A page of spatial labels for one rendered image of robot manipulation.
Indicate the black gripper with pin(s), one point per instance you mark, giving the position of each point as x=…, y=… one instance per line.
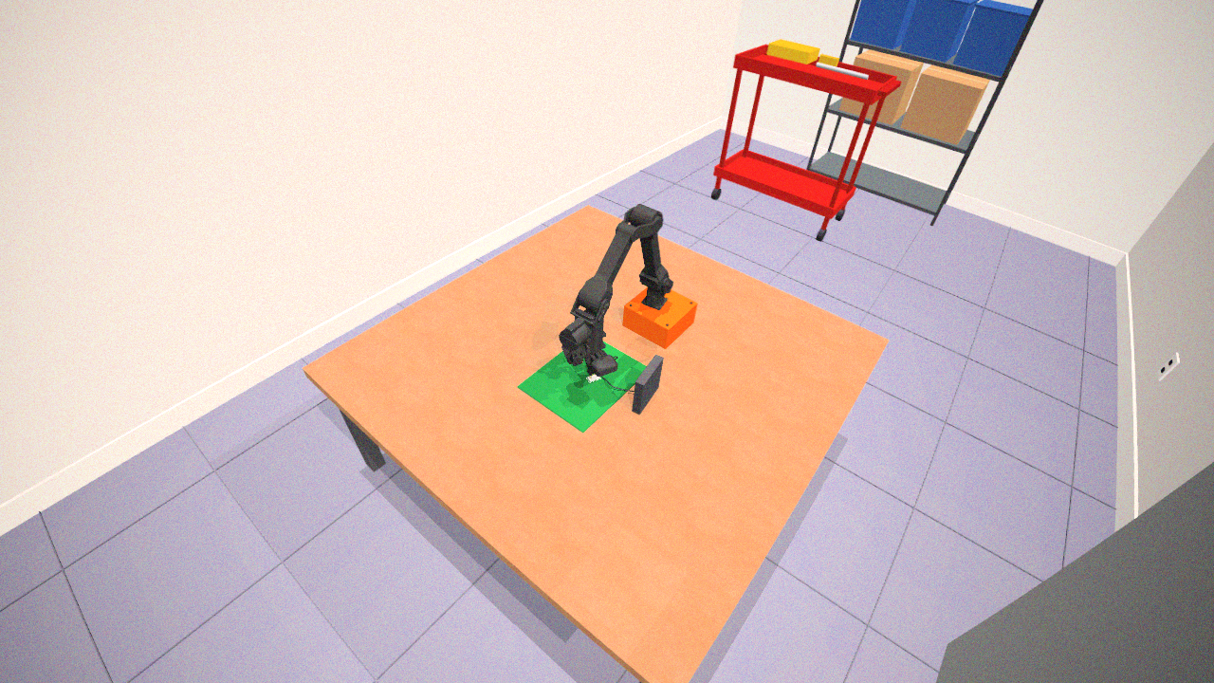
x=600, y=363

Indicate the green circuit board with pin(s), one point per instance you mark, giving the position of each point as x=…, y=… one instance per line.
x=570, y=393

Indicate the dark grey computer fan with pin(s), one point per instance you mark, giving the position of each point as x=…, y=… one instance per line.
x=647, y=384

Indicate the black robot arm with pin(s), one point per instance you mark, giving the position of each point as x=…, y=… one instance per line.
x=597, y=292

